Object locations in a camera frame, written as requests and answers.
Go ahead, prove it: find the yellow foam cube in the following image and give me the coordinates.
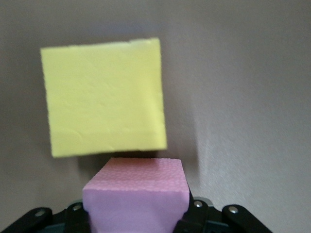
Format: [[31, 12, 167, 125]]
[[40, 37, 168, 159]]

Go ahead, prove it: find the pink foam cube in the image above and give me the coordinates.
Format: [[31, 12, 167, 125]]
[[82, 157, 190, 233]]

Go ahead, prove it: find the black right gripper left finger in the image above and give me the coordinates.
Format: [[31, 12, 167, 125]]
[[0, 201, 92, 233]]

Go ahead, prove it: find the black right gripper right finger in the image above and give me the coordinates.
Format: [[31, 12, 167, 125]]
[[174, 194, 272, 233]]

